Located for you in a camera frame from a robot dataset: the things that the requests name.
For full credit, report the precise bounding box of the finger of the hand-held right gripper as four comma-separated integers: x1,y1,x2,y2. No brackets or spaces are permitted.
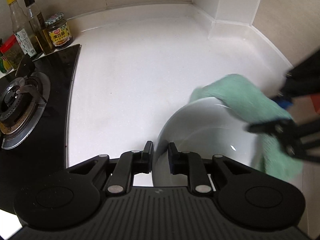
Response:
246,119,320,162
272,52,320,108

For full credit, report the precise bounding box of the dark lid green label jar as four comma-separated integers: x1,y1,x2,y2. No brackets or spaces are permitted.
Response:
0,39,12,74

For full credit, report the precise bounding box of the green and grey cloth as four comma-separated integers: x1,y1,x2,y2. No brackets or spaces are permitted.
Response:
189,74,304,181

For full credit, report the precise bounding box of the checkered lid sauce jar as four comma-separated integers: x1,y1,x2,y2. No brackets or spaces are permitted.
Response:
45,12,74,49

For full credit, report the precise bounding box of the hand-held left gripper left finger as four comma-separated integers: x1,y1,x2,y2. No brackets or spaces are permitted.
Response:
67,141,154,197

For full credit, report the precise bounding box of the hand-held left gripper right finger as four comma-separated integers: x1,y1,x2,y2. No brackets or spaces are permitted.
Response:
169,142,252,195

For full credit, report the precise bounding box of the gas burner with pan support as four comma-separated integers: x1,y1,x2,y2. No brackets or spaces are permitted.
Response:
0,55,51,151

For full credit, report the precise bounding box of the black cap oil bottle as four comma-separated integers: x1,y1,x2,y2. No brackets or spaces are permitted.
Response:
24,0,55,55

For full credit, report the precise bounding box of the red lid jar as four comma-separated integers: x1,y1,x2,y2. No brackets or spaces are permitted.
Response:
0,35,26,70

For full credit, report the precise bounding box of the yellow cap clear bottle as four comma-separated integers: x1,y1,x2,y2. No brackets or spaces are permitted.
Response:
6,0,37,58

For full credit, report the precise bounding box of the black glass gas stove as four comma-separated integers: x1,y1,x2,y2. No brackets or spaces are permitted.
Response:
0,44,82,214

